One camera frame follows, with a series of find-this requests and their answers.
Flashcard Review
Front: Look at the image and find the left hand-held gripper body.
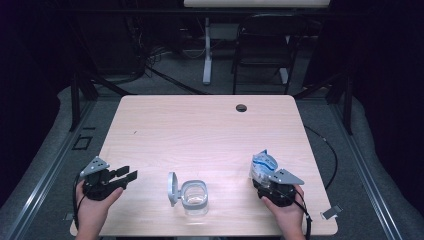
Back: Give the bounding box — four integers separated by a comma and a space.
79, 155, 125, 202

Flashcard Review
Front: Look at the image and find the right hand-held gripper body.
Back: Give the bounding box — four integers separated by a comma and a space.
255, 168, 305, 208

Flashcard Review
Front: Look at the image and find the white and blue milk carton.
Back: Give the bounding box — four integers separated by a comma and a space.
249, 148, 279, 188

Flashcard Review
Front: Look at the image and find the clear pitcher with white lid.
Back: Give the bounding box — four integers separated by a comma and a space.
167, 171, 210, 217

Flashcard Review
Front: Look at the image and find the person's right hand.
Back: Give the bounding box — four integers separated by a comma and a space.
260, 184, 307, 236

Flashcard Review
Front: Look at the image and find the person's left hand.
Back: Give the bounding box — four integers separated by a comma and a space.
75, 180, 124, 235

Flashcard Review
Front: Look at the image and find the black square floor socket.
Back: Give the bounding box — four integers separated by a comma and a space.
71, 134, 94, 151

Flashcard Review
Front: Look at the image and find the black folding chair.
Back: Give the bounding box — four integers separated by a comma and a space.
231, 13, 308, 96

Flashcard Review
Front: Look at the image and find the white desk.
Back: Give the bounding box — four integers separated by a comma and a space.
182, 0, 331, 86

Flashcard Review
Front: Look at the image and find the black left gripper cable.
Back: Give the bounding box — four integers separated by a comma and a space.
72, 172, 88, 232

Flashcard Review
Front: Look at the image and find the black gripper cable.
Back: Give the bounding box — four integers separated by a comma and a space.
282, 189, 314, 240
72, 172, 88, 232

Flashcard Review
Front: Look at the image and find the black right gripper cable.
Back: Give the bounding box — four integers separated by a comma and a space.
282, 189, 314, 240

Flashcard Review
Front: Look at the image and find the metal floor rail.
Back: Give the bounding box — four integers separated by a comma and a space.
0, 99, 98, 240
327, 99, 405, 240

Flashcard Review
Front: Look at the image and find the thin black floor cable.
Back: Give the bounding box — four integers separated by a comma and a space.
303, 124, 339, 191

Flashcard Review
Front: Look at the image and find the black metal frame stand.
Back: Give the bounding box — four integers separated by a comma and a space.
293, 71, 355, 136
68, 71, 135, 132

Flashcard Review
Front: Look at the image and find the thick black floor cable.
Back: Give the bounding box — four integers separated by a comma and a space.
145, 65, 206, 96

